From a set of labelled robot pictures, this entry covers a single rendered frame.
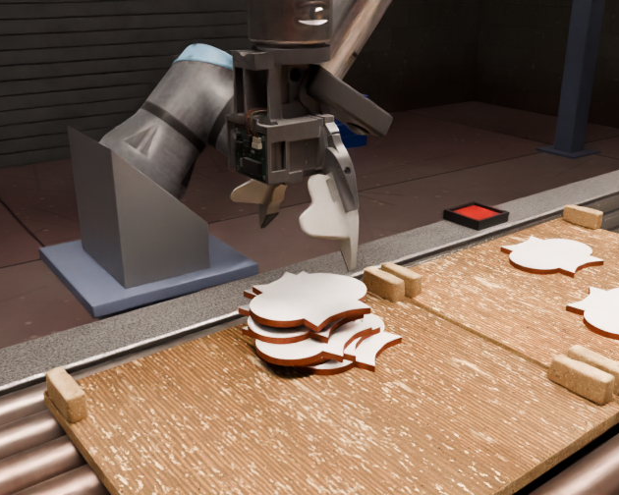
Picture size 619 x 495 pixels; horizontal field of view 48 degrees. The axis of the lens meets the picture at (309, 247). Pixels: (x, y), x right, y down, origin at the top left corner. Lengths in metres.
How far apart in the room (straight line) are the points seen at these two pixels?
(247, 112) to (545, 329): 0.41
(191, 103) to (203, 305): 0.35
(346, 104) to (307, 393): 0.27
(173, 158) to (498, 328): 0.55
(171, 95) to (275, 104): 0.49
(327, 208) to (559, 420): 0.28
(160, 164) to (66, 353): 0.36
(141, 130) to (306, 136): 0.49
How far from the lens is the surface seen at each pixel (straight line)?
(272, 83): 0.63
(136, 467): 0.60
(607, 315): 0.86
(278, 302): 0.73
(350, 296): 0.74
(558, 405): 0.69
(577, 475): 0.64
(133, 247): 1.05
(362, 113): 0.69
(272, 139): 0.61
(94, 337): 0.84
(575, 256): 1.01
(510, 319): 0.83
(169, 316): 0.87
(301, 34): 0.62
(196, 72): 1.11
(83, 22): 5.47
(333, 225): 0.64
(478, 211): 1.21
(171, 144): 1.08
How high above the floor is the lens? 1.30
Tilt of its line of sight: 22 degrees down
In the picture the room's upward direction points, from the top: straight up
